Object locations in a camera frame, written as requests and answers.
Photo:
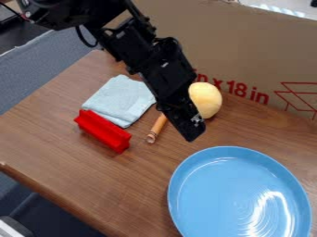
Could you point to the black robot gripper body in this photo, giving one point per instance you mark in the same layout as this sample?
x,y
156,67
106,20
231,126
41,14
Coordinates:
x,y
168,73

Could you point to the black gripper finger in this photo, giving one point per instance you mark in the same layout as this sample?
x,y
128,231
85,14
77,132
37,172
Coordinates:
x,y
183,114

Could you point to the light blue cloth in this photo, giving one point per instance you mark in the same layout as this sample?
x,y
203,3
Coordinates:
x,y
121,101

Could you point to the red plastic block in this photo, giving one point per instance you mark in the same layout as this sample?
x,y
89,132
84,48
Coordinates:
x,y
105,131

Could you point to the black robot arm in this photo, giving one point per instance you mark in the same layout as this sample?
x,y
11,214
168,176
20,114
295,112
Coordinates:
x,y
125,32

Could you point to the orange crayon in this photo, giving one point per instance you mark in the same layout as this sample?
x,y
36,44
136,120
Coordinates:
x,y
157,128

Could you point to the yellow potato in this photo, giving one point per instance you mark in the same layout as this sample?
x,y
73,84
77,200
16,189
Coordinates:
x,y
208,98

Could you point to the blue round plate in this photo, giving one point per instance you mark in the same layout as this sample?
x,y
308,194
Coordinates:
x,y
234,192

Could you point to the grey fabric panel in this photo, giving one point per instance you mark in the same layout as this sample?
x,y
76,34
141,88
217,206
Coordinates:
x,y
33,64

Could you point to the brown cardboard box wall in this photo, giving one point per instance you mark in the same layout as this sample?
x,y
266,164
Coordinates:
x,y
256,53

